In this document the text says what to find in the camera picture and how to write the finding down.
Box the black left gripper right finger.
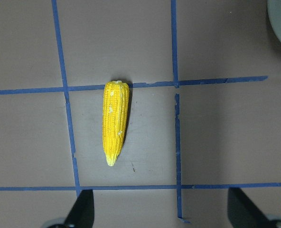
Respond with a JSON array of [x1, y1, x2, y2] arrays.
[[227, 188, 277, 228]]

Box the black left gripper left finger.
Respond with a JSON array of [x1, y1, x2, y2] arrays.
[[64, 190, 94, 228]]

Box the yellow corn cob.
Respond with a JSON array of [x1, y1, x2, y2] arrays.
[[102, 81, 130, 167]]

